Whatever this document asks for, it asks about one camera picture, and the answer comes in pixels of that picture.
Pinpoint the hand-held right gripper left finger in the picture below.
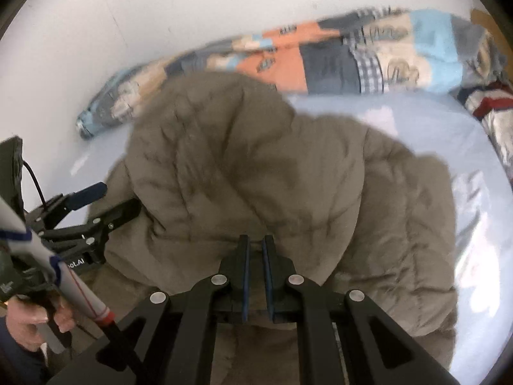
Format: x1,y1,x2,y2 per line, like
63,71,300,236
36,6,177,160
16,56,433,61
48,234,252,385

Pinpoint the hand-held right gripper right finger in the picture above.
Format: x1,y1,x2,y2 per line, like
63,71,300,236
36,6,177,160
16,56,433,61
261,235,461,385

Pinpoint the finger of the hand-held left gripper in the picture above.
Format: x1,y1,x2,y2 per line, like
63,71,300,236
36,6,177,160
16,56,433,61
40,198,142,246
26,182,109,230

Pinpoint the khaki quilted jacket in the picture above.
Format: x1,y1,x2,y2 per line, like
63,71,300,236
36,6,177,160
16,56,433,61
74,70,460,385

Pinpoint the person's left forearm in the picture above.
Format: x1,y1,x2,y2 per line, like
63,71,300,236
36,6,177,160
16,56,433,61
0,317,46,385

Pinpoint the person's left hand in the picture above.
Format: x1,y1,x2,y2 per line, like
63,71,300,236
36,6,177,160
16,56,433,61
7,300,77,352

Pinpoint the light blue bed sheet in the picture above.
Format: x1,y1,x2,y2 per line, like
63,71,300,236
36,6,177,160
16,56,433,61
70,92,513,381

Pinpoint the patchwork printed blanket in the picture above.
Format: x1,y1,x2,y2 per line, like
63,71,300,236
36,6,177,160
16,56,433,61
76,6,508,141

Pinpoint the red and white printed pillow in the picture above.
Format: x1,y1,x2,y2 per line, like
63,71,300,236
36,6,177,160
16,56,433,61
457,80,513,178

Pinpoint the wooden headboard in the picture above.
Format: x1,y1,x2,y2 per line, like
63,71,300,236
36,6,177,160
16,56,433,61
469,8,502,38

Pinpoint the white sleeved cable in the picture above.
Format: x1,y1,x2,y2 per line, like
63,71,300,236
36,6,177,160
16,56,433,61
0,196,118,328

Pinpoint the thin black cable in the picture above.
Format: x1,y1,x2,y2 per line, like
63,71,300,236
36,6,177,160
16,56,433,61
22,160,47,210

